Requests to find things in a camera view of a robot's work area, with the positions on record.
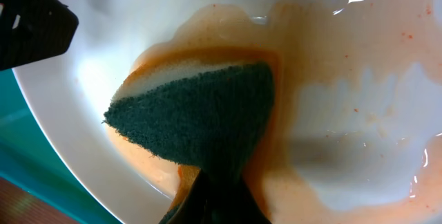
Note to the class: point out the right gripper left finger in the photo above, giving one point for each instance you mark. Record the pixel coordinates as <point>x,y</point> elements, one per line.
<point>195,209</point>

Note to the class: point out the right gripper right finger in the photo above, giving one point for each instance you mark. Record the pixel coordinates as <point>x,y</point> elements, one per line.
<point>234,204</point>

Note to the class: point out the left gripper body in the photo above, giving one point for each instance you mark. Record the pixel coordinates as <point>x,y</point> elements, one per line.
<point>33,30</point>

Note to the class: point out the green yellow sponge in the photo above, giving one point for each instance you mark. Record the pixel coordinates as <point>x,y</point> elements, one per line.
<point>213,120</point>

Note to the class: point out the white plate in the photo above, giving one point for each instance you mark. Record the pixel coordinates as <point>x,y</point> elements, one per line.
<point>357,135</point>

